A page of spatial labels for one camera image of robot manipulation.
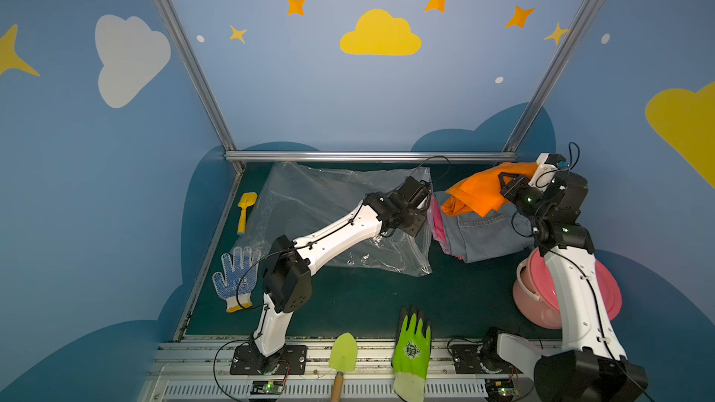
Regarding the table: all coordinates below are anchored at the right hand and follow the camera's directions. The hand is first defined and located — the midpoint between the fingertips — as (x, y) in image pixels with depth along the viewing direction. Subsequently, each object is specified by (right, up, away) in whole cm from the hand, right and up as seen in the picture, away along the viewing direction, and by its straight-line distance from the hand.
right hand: (508, 171), depth 73 cm
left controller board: (-64, -56, -2) cm, 85 cm away
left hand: (-22, -13, +8) cm, 27 cm away
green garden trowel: (-44, -51, +2) cm, 68 cm away
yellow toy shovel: (-84, -8, +34) cm, 91 cm away
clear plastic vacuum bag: (-62, -8, +31) cm, 70 cm away
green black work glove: (-26, -50, +2) cm, 57 cm away
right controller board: (-2, -57, -2) cm, 57 cm away
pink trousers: (-12, -18, +26) cm, 33 cm away
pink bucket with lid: (+5, -32, -3) cm, 33 cm away
